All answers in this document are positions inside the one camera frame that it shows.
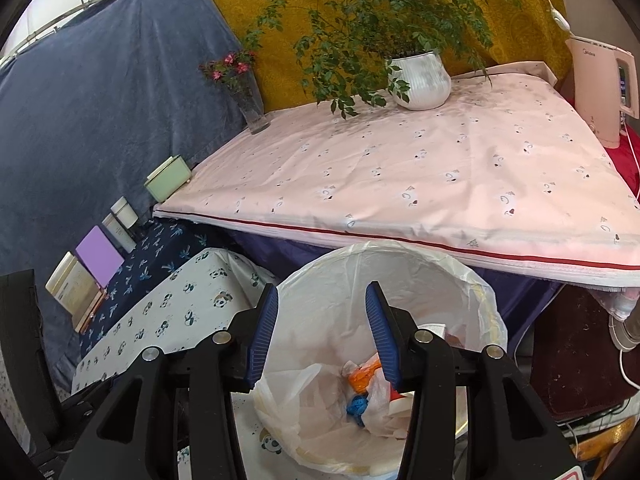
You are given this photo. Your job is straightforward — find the orange blue snack wrapper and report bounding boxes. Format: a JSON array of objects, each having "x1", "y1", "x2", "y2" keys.
[{"x1": 343, "y1": 353, "x2": 404, "y2": 402}]

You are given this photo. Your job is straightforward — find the white lined trash bin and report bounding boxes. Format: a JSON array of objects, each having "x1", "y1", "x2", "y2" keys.
[{"x1": 253, "y1": 242, "x2": 508, "y2": 479}]

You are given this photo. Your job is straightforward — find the blue crumpled trash piece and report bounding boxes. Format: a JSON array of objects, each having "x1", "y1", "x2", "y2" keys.
[{"x1": 346, "y1": 393, "x2": 369, "y2": 428}]

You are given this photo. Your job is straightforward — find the dark red cloth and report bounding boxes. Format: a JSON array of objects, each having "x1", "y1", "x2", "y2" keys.
[{"x1": 529, "y1": 123, "x2": 640, "y2": 421}]

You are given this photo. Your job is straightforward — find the panda print table cloth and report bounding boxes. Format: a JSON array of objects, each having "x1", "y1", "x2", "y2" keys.
[{"x1": 70, "y1": 247, "x2": 281, "y2": 480}]

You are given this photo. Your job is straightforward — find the crumpled white tissue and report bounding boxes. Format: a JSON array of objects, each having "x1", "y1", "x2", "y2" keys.
[{"x1": 342, "y1": 354, "x2": 414, "y2": 440}]

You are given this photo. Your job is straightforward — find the beige book with stand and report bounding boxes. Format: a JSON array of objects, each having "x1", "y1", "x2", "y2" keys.
[{"x1": 46, "y1": 252, "x2": 105, "y2": 334}]

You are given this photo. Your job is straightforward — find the navy bird print cloth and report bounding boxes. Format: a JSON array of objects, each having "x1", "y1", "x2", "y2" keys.
[{"x1": 79, "y1": 219, "x2": 217, "y2": 358}]

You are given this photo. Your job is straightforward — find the white desk fan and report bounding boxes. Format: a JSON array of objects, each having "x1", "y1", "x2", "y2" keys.
[{"x1": 608, "y1": 304, "x2": 640, "y2": 352}]

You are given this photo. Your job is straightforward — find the purple card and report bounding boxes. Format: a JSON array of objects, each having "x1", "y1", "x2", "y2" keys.
[{"x1": 75, "y1": 226, "x2": 124, "y2": 288}]

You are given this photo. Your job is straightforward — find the white rectangular bottle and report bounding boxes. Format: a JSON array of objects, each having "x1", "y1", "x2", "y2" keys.
[{"x1": 102, "y1": 212, "x2": 136, "y2": 254}]

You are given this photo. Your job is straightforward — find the white cylindrical jar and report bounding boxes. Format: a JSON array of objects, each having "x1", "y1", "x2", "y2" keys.
[{"x1": 111, "y1": 196, "x2": 139, "y2": 230}]

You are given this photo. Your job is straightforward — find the mint green lidded box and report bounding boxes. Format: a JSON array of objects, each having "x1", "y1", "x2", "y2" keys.
[{"x1": 144, "y1": 155, "x2": 192, "y2": 203}]

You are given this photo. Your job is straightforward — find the pink patterned table cloth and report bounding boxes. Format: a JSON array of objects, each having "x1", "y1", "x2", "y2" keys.
[{"x1": 154, "y1": 62, "x2": 639, "y2": 290}]

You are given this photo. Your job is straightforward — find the blue fabric backdrop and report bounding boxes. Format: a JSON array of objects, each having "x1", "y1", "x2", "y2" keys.
[{"x1": 0, "y1": 0, "x2": 246, "y2": 391}]

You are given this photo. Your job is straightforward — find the glass vase pink flowers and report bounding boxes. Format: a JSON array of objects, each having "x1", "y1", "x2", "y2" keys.
[{"x1": 200, "y1": 49, "x2": 270, "y2": 134}]

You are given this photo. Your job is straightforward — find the pink electric kettle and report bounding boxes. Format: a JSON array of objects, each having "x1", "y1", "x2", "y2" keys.
[{"x1": 566, "y1": 36, "x2": 639, "y2": 148}]

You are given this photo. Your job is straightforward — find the yellow fabric backdrop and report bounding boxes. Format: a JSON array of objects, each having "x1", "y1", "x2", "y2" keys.
[{"x1": 214, "y1": 0, "x2": 570, "y2": 110}]

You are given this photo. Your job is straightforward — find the white pot green plant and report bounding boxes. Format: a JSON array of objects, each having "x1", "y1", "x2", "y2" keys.
[{"x1": 241, "y1": 0, "x2": 522, "y2": 120}]

